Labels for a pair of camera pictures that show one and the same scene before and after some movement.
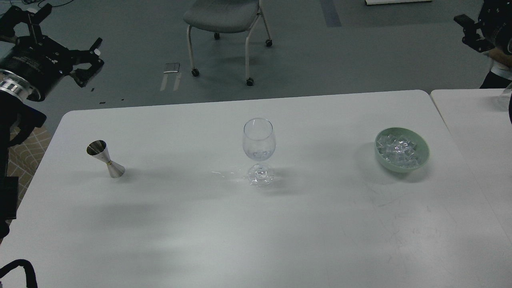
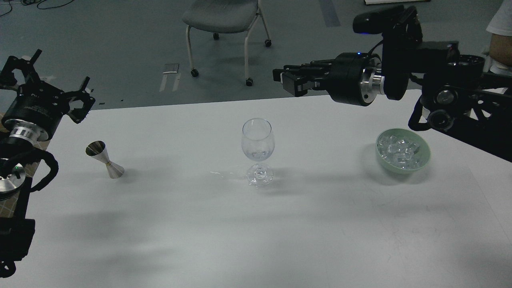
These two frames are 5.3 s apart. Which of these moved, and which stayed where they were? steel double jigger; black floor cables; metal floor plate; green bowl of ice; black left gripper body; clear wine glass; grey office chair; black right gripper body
Moved: black right gripper body; black left gripper body
Stayed: metal floor plate; green bowl of ice; clear wine glass; grey office chair; black floor cables; steel double jigger
